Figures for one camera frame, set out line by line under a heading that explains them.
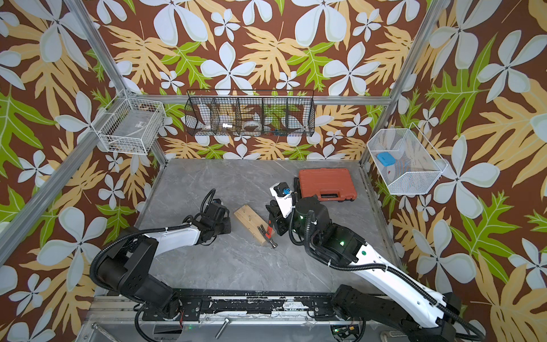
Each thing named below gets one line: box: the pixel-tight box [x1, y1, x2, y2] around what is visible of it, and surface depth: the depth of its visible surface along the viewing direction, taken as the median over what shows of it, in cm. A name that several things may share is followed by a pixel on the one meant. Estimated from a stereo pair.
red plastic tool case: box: [298, 168, 358, 203], surface depth 110 cm
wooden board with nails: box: [233, 204, 275, 245], surface depth 95 cm
